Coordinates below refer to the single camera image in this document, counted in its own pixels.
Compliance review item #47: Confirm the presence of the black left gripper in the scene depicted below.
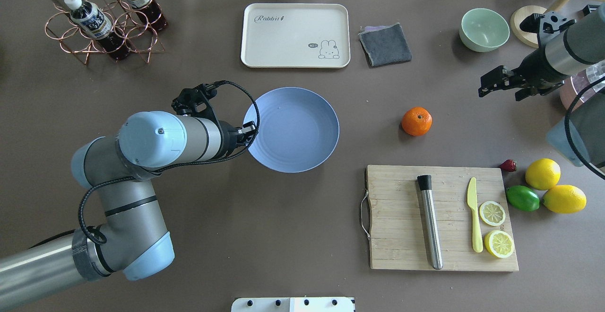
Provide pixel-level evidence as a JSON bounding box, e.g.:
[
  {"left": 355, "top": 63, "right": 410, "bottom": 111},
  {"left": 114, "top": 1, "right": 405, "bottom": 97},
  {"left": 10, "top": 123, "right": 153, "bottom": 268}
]
[{"left": 171, "top": 83, "right": 257, "bottom": 156}]

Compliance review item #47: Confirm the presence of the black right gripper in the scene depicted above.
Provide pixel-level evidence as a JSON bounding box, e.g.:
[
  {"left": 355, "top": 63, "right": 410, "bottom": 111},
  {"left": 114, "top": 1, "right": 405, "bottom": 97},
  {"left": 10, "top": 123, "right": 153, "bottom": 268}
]
[{"left": 478, "top": 12, "right": 576, "bottom": 102}]

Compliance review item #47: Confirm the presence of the yellow plastic knife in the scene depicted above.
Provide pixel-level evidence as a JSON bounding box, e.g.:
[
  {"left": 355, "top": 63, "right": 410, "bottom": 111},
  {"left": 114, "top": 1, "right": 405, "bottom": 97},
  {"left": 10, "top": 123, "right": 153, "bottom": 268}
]
[{"left": 467, "top": 177, "right": 484, "bottom": 253}]

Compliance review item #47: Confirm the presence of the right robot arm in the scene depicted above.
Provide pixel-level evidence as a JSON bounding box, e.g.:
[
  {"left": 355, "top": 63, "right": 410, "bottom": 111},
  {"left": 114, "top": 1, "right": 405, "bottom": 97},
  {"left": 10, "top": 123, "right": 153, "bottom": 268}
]
[{"left": 478, "top": 6, "right": 605, "bottom": 178}]

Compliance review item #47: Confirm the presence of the green bowl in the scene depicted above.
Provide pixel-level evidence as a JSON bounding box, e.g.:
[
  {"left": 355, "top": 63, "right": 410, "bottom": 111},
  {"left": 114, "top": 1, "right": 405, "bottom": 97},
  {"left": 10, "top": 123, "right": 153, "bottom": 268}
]
[{"left": 458, "top": 8, "right": 510, "bottom": 52}]

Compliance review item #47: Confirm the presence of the cream rabbit tray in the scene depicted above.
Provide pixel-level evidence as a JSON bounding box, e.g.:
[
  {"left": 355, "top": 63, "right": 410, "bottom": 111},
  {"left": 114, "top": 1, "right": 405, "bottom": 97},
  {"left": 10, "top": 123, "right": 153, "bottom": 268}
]
[{"left": 240, "top": 3, "right": 351, "bottom": 69}]

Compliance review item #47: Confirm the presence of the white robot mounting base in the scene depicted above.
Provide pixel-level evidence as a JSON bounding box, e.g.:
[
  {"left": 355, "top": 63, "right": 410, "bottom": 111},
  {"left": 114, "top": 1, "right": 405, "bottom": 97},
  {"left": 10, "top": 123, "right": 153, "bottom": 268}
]
[{"left": 231, "top": 296, "right": 356, "bottom": 312}]

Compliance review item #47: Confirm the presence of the wooden cutting board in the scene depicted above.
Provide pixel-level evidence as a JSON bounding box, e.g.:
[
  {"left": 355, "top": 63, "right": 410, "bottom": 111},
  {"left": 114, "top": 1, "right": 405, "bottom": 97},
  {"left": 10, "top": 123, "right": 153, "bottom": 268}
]
[{"left": 365, "top": 165, "right": 519, "bottom": 272}]

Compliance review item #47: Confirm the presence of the green lime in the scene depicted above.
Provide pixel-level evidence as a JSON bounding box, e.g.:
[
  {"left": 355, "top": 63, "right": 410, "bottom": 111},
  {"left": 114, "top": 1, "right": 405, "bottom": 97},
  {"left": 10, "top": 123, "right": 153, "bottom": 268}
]
[{"left": 505, "top": 185, "right": 540, "bottom": 212}]

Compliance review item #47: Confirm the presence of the red strawberry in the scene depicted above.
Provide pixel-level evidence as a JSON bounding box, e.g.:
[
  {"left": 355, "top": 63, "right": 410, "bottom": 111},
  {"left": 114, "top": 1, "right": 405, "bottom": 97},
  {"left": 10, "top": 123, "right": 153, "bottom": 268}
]
[{"left": 499, "top": 159, "right": 517, "bottom": 173}]

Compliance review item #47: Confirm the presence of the tea bottle white cap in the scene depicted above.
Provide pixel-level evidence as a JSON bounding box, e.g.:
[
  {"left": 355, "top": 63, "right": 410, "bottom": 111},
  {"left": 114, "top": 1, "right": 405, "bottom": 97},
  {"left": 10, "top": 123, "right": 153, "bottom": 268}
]
[{"left": 64, "top": 0, "right": 130, "bottom": 61}]

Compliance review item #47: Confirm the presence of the pink bowl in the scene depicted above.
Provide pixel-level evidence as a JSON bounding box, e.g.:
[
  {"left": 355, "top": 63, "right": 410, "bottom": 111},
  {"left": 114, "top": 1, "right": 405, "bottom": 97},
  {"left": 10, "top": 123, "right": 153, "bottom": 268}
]
[{"left": 559, "top": 61, "right": 605, "bottom": 109}]

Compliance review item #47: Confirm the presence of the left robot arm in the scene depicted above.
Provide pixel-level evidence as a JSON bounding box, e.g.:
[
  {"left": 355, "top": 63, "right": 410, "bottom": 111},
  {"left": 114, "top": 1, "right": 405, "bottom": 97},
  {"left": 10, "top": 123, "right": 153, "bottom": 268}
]
[{"left": 1, "top": 81, "right": 260, "bottom": 312}]

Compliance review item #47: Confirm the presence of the copper wire bottle rack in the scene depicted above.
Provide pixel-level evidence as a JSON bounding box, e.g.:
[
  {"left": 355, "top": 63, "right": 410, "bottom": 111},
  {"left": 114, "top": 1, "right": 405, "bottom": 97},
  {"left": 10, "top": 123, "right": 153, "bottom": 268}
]
[{"left": 44, "top": 0, "right": 168, "bottom": 65}]

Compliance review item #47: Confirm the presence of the whole yellow lemon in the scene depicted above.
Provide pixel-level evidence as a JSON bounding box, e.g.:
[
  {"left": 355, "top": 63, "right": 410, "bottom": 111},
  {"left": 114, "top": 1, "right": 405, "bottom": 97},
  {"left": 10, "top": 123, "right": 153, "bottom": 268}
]
[
  {"left": 542, "top": 185, "right": 587, "bottom": 214},
  {"left": 525, "top": 158, "right": 561, "bottom": 190}
]

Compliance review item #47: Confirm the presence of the lemon slice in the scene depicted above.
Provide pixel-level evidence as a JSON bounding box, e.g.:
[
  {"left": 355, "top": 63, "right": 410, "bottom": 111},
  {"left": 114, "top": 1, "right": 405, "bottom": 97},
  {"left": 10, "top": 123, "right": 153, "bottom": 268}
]
[
  {"left": 484, "top": 230, "right": 515, "bottom": 259},
  {"left": 478, "top": 201, "right": 506, "bottom": 226}
]

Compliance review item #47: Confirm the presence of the orange fruit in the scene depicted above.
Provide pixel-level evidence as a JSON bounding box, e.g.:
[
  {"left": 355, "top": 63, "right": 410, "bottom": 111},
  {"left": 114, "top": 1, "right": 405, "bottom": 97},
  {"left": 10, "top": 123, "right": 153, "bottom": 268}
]
[{"left": 400, "top": 107, "right": 433, "bottom": 136}]

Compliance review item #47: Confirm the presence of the steel muddler black tip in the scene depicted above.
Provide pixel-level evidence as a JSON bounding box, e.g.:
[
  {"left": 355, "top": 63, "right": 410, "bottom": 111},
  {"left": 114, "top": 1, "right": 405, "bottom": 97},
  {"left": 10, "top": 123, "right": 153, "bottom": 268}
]
[{"left": 417, "top": 174, "right": 443, "bottom": 270}]

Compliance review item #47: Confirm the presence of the blue plate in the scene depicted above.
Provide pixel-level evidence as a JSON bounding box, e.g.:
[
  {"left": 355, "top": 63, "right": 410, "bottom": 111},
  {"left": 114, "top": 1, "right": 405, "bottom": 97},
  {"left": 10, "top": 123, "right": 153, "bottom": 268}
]
[{"left": 243, "top": 87, "right": 340, "bottom": 173}]

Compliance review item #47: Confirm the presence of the grey folded cloth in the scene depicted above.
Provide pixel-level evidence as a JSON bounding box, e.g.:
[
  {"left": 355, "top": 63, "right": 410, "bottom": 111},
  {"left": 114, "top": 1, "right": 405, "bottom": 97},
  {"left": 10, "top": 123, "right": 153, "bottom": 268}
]
[{"left": 357, "top": 23, "right": 413, "bottom": 67}]

